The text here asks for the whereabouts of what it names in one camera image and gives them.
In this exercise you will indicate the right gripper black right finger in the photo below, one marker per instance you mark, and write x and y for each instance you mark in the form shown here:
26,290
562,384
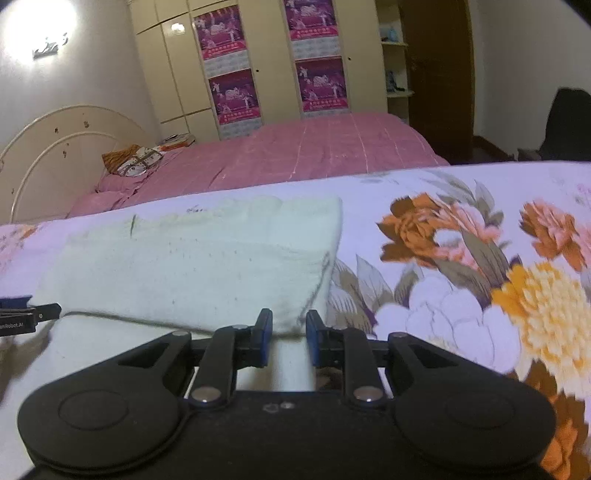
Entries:
453,415

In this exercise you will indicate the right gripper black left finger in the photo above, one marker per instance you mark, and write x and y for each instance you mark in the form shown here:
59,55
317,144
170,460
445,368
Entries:
125,414

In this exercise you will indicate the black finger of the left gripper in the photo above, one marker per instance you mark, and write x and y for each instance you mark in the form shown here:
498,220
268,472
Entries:
17,317

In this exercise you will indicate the cream white small garment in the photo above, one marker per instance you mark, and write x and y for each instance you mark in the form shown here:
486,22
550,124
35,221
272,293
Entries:
197,271

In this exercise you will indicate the cream arched headboard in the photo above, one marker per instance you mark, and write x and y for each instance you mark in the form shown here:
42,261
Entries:
57,159

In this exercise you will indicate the lilac floral bed sheet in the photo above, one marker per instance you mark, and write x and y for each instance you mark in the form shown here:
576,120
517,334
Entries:
491,262

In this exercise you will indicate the orange patterned pillow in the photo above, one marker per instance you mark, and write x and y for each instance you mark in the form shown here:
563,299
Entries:
135,160

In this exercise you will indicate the black chair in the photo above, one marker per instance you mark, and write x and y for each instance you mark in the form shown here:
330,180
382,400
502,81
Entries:
567,134

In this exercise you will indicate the pink checked bed cover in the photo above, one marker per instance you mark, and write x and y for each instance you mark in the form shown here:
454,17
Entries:
309,149

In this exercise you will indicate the lower left magenta poster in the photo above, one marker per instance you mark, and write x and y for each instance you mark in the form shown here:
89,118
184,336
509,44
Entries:
235,104

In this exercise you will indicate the magenta poster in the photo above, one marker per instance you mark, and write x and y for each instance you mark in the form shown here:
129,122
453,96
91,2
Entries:
235,104
221,41
322,84
313,29

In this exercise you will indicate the cream wardrobe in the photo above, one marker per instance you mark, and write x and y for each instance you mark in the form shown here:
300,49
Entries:
180,95

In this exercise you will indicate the upper left magenta poster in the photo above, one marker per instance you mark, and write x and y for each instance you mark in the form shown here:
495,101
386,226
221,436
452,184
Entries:
221,41

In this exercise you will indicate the dark brown wooden door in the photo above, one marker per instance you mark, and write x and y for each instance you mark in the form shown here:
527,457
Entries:
441,73

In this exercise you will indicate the lower right magenta poster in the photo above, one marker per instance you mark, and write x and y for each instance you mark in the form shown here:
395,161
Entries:
322,84

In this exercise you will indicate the cream corner shelf unit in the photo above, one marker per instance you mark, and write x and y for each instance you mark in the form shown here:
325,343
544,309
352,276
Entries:
395,53

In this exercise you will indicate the upper right magenta poster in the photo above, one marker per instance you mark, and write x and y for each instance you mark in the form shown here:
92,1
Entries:
313,29

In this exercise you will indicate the wall lamp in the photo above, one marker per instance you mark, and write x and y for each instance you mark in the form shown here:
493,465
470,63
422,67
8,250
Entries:
49,45

